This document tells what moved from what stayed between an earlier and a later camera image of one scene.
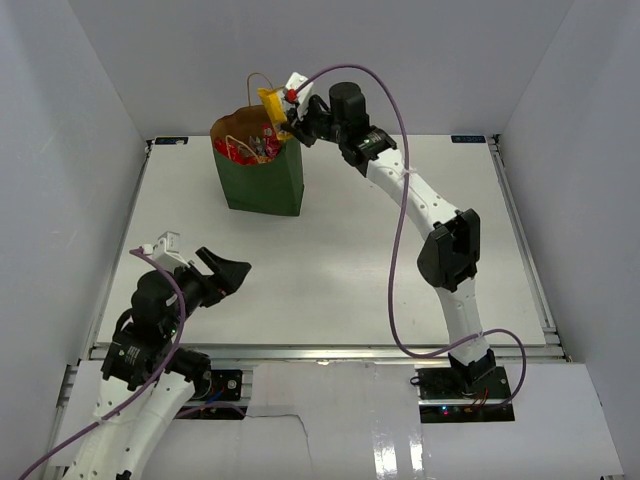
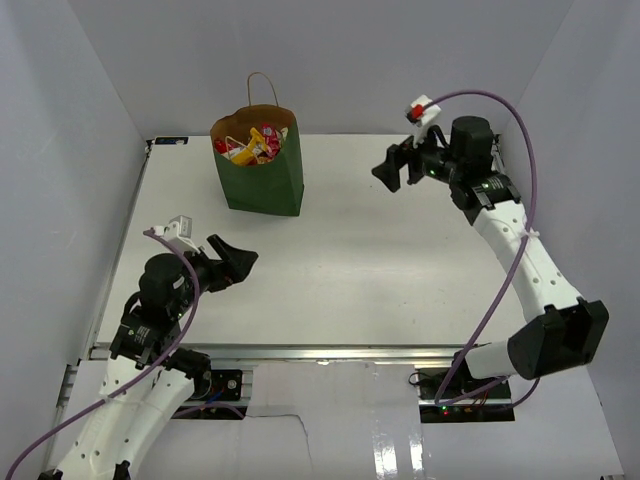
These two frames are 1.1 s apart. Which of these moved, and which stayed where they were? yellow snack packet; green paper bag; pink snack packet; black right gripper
Moved: black right gripper; yellow snack packet
Stayed: green paper bag; pink snack packet
